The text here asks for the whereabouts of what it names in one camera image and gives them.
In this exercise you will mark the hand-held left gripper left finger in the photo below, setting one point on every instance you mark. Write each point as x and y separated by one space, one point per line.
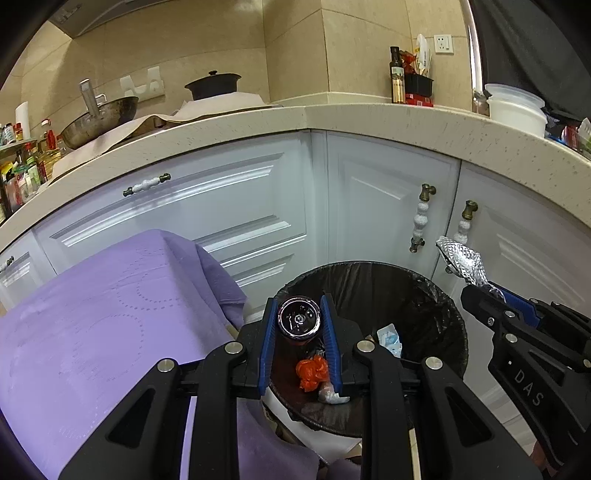
268 350

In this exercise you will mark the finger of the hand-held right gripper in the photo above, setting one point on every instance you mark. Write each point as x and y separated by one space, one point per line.
521 302
480 302

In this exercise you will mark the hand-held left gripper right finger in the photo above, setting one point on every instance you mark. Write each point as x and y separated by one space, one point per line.
331 355

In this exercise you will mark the orange dotted wrapper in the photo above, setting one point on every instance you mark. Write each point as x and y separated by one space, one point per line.
311 371

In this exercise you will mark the silver foil wrapper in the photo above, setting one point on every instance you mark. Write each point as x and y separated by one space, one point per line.
466 263

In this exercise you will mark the small dark red can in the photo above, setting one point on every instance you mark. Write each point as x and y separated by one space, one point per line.
299 318

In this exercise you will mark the blue sachet packet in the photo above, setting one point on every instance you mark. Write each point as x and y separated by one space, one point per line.
389 339

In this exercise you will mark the black trash bin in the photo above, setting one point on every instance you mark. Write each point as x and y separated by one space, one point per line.
415 304

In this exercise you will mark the colourful snack packets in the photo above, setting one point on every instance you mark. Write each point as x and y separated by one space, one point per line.
572 136

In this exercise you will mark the purple tablecloth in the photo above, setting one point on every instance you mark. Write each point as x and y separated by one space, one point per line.
92 323

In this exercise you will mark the white plastic tub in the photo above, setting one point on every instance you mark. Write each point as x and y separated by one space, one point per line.
517 120

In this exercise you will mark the clear lidded plastic container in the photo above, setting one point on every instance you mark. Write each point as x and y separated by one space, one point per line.
512 94

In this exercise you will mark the red box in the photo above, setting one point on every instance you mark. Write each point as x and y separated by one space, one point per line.
419 100

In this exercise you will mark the black storage box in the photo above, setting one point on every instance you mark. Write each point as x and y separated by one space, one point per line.
419 85

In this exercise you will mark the dark oil bottle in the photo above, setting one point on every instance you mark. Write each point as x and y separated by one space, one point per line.
397 78

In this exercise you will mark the red snack packet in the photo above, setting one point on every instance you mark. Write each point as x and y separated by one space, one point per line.
407 62

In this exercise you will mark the white paper packet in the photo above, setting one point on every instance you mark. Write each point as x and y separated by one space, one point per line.
424 53

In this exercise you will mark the dark cloth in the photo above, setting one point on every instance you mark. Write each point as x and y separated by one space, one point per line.
531 46

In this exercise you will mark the black lidded pot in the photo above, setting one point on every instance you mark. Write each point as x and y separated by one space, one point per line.
212 87

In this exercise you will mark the steel wok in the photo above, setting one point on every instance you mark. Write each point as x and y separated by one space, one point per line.
101 122

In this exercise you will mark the cluster of seasoning bottles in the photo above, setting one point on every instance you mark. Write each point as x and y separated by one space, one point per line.
27 175

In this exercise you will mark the paper towel roll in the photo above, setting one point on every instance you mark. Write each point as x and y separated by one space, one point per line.
22 122

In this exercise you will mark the steel range hood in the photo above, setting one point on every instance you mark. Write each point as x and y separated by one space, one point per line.
83 18

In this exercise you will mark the white wall socket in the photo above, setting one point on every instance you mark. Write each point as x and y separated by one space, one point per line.
444 45

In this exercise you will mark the white window frame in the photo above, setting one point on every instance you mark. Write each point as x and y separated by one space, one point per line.
474 41

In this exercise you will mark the white wall outlet cover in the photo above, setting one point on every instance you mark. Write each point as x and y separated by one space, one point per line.
129 87
155 81

